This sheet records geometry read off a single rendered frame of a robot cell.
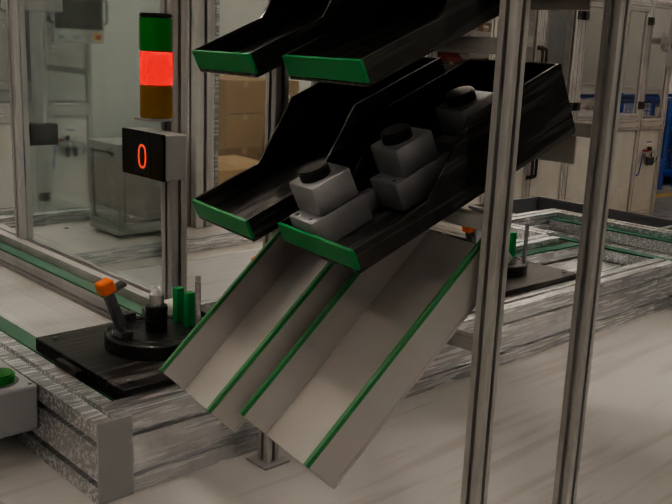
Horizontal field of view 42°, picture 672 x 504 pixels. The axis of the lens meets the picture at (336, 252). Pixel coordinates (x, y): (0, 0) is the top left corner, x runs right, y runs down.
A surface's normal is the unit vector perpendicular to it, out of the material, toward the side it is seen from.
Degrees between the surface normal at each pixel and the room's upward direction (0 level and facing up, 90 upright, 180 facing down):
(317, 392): 45
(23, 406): 90
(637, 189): 90
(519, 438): 0
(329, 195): 90
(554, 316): 90
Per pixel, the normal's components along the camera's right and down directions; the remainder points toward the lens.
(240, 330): -0.57, -0.62
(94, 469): -0.73, 0.13
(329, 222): 0.54, 0.21
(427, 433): 0.04, -0.97
